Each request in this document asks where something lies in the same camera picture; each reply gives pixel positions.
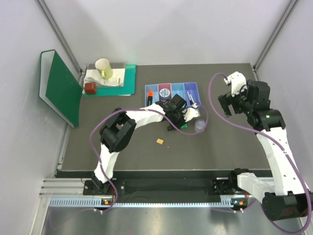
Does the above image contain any blue round lidded jar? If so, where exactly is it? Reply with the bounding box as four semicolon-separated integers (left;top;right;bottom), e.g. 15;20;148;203
159;88;171;101

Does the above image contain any purple drawer box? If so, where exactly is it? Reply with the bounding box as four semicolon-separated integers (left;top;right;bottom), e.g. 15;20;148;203
184;82;201;107

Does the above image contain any white black marker pen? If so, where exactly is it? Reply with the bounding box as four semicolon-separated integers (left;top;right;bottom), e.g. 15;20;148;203
186;91;194;105

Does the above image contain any green black highlighter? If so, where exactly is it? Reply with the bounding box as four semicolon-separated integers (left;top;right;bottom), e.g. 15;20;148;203
167;124;188;131

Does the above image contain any white paper stack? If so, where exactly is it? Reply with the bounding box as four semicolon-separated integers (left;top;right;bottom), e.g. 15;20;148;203
83;63;127;87

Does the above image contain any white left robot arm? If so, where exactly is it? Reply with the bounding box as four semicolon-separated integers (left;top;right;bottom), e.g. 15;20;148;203
91;94;200;194

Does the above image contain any green binder folder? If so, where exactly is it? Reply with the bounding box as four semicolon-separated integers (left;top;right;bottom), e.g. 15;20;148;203
39;49;82;128

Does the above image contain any clear plastic pin jar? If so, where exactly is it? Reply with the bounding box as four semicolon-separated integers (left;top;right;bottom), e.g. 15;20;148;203
194;119;206;133

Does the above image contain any dark red cube box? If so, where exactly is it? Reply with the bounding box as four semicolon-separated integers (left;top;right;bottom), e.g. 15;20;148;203
84;82;97;95

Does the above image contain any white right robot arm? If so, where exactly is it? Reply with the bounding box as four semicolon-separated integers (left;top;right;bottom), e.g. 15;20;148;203
218;71;313;221

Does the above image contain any teal green notebook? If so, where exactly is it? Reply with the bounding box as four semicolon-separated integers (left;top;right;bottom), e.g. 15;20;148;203
83;63;136;97

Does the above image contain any small tan eraser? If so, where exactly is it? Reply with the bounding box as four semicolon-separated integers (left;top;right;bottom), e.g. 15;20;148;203
156;139;164;144

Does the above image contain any cream yellow mug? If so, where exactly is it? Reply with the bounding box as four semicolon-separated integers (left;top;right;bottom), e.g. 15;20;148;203
95;58;113;79

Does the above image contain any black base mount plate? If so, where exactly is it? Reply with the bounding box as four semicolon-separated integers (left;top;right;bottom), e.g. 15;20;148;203
83;177;244;196

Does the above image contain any orange black highlighter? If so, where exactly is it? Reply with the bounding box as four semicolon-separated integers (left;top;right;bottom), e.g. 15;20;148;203
147;91;154;106

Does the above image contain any grey slotted cable duct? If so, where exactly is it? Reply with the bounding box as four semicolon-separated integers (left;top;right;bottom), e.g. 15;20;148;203
49;195;245;208

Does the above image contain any pink drawer box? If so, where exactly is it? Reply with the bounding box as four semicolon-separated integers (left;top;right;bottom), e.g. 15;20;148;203
158;83;172;94

